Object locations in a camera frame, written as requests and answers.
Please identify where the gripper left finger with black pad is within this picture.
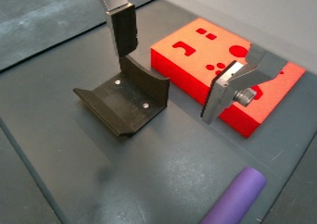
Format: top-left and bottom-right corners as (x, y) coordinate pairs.
(100, 0), (137, 57)

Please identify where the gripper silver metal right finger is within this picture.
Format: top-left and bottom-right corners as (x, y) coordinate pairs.
(200, 44), (287, 123)

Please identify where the purple cylinder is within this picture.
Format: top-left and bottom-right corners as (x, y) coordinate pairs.
(200, 167), (266, 224)

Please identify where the red shape sorter block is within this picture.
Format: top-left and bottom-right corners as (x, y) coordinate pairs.
(151, 19), (306, 137)

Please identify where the black angled holder stand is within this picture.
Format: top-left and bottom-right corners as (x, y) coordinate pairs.
(73, 56), (169, 136)

